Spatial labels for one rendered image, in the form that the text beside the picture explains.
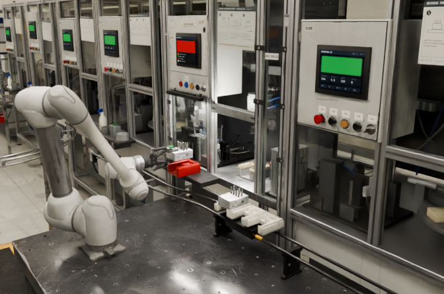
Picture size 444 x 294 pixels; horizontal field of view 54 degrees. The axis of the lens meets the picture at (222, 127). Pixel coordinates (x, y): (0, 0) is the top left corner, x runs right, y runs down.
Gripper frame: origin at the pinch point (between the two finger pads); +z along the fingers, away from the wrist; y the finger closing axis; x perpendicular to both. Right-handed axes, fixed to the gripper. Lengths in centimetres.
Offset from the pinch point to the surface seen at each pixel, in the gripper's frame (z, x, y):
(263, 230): -2, -79, -17
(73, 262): -70, -20, -34
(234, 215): -1, -57, -17
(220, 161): 34.1, -1.0, -11.8
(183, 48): 18, 11, 60
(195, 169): 11.6, -5.5, -10.4
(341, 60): 18, -103, 60
